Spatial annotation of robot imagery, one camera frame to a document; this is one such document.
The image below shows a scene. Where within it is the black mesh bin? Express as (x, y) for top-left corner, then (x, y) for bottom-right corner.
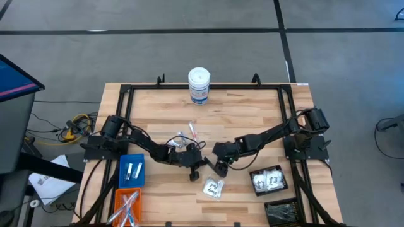
(249, 164), (289, 197)
(263, 197), (304, 227)

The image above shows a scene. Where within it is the black cart base bar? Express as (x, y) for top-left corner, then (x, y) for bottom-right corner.
(17, 151), (85, 184)

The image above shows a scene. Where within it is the yellow power cable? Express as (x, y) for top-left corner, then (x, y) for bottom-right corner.
(33, 112), (93, 146)

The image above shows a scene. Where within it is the red toothbrush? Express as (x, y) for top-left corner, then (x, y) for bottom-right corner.
(188, 121), (199, 143)

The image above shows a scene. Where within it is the orange plastic basket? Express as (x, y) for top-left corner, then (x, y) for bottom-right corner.
(112, 187), (143, 227)

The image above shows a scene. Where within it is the black table frame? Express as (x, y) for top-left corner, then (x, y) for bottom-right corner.
(73, 73), (347, 227)

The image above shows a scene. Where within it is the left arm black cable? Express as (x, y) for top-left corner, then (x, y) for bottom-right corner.
(164, 134), (207, 151)

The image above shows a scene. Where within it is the computer monitor blue screen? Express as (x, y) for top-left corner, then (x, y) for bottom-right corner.
(0, 53), (45, 103)

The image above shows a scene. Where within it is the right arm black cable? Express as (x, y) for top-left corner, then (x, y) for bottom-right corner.
(227, 148), (263, 172)

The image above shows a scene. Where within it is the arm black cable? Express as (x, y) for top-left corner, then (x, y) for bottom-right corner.
(227, 148), (263, 172)
(164, 134), (207, 151)

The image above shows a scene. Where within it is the blue plastic basket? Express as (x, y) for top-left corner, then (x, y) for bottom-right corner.
(118, 153), (146, 189)

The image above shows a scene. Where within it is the vanity pack clear bag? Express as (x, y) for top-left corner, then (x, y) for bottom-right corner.
(253, 172), (269, 193)
(201, 176), (226, 202)
(266, 169), (284, 189)

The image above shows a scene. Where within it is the white wipes canister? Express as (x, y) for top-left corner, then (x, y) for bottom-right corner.
(187, 66), (211, 106)

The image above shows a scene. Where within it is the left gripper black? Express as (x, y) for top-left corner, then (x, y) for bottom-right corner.
(172, 142), (218, 170)

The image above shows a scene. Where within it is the black floor cable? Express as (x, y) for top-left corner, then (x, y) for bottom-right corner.
(33, 100), (102, 105)

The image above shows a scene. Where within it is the white paper sheet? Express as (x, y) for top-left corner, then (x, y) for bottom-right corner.
(28, 154), (77, 206)

